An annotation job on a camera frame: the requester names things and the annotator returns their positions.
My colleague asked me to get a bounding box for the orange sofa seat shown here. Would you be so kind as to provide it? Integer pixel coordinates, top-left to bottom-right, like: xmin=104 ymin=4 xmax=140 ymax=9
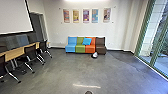
xmin=84 ymin=36 xmax=98 ymax=54

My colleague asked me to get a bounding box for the blue square cushion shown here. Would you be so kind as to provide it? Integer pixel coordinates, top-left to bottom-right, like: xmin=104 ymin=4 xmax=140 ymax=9
xmin=81 ymin=37 xmax=93 ymax=46

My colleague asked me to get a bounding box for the black sled base chair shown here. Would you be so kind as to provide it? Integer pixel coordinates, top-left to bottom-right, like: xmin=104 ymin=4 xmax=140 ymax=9
xmin=0 ymin=53 xmax=22 ymax=84
xmin=37 ymin=39 xmax=54 ymax=60

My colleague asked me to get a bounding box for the dark open doorway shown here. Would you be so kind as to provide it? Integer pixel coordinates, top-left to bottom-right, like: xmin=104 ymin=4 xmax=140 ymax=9
xmin=29 ymin=12 xmax=46 ymax=44

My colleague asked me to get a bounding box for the long wooden table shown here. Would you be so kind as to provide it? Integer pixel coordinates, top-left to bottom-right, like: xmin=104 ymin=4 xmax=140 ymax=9
xmin=0 ymin=41 xmax=41 ymax=63

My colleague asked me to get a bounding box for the purple wall poster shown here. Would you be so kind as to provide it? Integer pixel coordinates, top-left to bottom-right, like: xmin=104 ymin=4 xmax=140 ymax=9
xmin=82 ymin=8 xmax=90 ymax=24

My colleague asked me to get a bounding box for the teal wall poster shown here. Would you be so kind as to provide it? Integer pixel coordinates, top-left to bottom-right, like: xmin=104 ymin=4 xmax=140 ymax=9
xmin=91 ymin=8 xmax=100 ymax=24

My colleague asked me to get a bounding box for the pink wall poster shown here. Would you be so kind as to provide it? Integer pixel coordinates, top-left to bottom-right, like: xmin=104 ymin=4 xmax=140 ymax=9
xmin=103 ymin=7 xmax=112 ymax=23

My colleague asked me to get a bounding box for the yellow wall poster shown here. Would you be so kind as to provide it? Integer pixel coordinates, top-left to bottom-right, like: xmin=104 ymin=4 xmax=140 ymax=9
xmin=72 ymin=9 xmax=80 ymax=24

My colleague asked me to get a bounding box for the blue sofa seat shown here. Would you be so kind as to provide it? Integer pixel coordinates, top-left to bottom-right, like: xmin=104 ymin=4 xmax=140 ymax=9
xmin=65 ymin=36 xmax=78 ymax=54

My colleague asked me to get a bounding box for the translucent grey trash bag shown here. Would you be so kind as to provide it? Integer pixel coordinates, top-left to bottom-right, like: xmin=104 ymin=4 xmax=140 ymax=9
xmin=91 ymin=51 xmax=99 ymax=59

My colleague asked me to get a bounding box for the white projector screen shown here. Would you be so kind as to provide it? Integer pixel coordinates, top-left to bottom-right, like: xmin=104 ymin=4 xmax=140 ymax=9
xmin=0 ymin=0 xmax=34 ymax=36

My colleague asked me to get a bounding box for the orange wall poster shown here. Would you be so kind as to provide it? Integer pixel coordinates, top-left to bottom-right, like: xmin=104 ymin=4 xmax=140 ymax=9
xmin=63 ymin=8 xmax=71 ymax=24

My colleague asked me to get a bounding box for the dark grey table divider panel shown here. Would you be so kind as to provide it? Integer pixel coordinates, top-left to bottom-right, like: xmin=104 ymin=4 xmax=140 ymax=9
xmin=0 ymin=33 xmax=38 ymax=52

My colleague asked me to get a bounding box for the brown sofa seat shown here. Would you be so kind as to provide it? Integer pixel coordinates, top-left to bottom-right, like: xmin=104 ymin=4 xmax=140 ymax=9
xmin=95 ymin=36 xmax=108 ymax=56

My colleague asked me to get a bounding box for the green sofa seat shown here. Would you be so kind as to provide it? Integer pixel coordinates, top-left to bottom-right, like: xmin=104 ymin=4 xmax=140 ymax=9
xmin=75 ymin=37 xmax=87 ymax=54

